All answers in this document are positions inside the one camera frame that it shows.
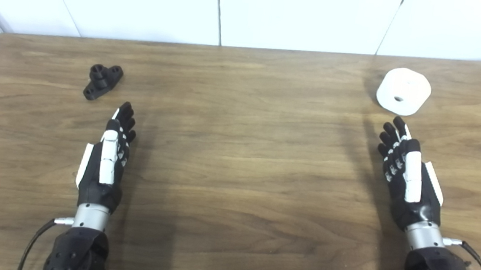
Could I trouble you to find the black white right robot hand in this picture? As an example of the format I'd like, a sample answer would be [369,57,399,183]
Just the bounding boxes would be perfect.
[370,115,451,235]

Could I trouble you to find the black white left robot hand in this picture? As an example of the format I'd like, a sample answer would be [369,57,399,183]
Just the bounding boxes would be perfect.
[73,98,139,216]

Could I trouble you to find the black flanged holder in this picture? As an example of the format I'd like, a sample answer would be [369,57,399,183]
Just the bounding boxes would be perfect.
[82,63,124,103]

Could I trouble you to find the round white piece with holes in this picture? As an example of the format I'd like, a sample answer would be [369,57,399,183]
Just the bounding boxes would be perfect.
[374,65,434,118]

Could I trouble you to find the thick black left wrist cable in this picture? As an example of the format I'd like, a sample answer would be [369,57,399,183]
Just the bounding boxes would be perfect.
[17,214,75,270]

